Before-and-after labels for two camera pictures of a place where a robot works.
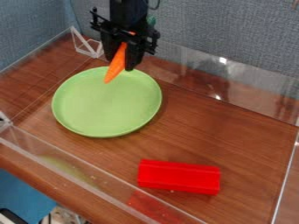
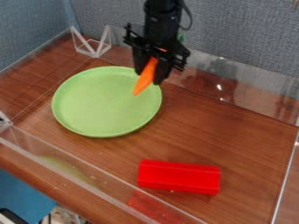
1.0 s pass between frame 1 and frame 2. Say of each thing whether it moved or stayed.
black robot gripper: moved
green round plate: stayed
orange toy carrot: moved
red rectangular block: stayed
